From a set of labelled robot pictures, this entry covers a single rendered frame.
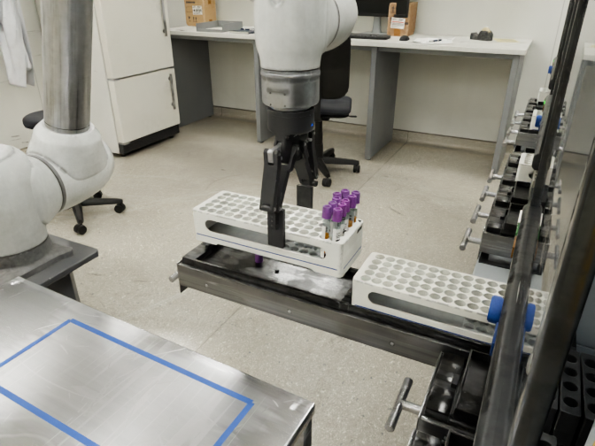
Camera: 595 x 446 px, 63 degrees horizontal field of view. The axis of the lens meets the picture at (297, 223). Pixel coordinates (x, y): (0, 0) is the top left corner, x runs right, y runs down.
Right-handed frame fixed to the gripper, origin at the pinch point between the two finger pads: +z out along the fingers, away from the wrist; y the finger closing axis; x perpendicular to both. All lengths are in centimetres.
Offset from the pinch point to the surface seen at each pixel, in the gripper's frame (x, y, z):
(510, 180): 32, -65, 10
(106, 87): -263, -200, 35
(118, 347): -12.4, 30.5, 9.6
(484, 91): -8, -350, 42
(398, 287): 20.7, 2.9, 5.7
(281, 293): 1.1, 6.2, 11.1
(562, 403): 43.8, 19.9, 3.6
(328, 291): 8.3, 1.7, 11.3
